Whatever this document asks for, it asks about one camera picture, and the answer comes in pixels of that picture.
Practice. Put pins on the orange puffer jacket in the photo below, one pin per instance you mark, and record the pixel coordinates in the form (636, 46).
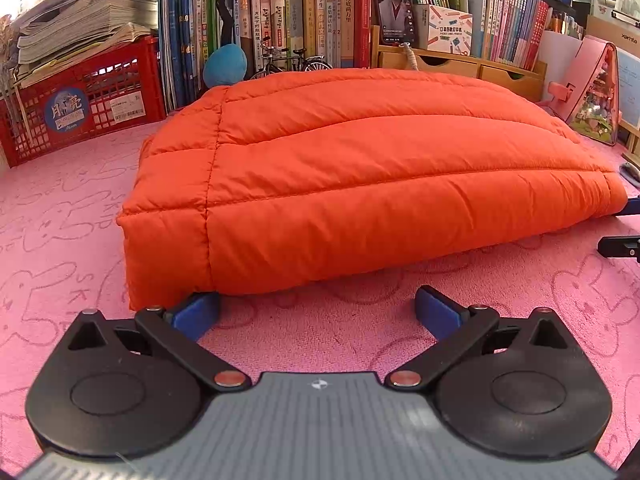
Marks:
(350, 170)

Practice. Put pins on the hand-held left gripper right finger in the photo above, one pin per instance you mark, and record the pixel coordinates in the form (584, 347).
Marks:
(437, 312)

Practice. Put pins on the blue plush ball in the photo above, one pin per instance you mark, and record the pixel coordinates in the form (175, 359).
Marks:
(225, 65)

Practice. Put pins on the row of books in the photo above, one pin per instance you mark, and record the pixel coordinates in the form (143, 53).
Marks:
(300, 15)

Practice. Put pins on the stack of papers and booklets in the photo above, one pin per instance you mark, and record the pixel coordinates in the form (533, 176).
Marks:
(85, 20)

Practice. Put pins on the cardboard box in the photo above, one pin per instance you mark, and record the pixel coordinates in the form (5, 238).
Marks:
(615, 35)

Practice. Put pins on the red plastic crate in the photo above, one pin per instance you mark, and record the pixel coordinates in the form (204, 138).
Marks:
(105, 95)

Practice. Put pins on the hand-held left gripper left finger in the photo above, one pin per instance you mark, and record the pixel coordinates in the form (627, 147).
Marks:
(197, 312)

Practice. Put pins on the black smartphone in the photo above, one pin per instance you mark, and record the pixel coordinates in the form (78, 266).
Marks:
(395, 10)

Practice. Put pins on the pink printed blanket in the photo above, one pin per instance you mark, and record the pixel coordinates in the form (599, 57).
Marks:
(75, 220)

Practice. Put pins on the pink toy house case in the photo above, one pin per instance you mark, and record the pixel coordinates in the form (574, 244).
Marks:
(590, 90)

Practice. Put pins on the white printed box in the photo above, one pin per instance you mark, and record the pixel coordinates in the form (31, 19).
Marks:
(445, 30)

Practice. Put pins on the wooden drawer organizer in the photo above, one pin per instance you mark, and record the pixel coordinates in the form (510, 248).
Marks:
(450, 62)

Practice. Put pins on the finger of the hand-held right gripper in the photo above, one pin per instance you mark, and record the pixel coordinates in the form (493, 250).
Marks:
(622, 247)
(631, 205)

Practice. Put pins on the miniature bicycle model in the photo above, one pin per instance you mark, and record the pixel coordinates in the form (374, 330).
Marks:
(290, 62)

